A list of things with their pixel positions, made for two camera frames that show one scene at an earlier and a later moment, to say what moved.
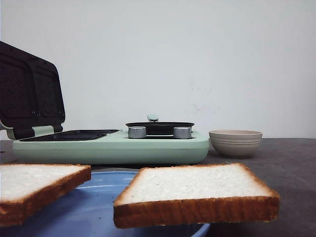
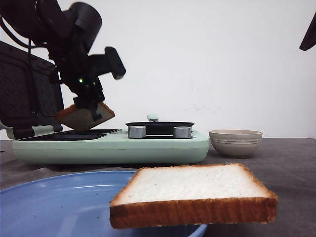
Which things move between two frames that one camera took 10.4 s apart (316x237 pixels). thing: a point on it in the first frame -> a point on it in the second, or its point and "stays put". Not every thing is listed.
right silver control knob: [182, 132] stays put
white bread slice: [170, 196] stays put
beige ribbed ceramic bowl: [235, 144] stays put
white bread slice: [24, 188] -> [81, 119]
